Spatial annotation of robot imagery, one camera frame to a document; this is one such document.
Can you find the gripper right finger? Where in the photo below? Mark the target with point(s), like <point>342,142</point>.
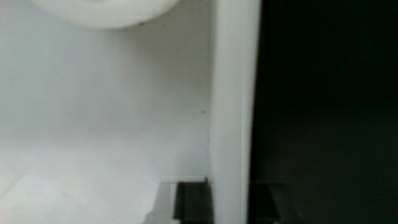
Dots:
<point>276,210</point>

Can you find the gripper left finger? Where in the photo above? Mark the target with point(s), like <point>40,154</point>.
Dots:
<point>192,205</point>

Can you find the white square tabletop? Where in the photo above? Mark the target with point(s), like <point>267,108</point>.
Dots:
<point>125,113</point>

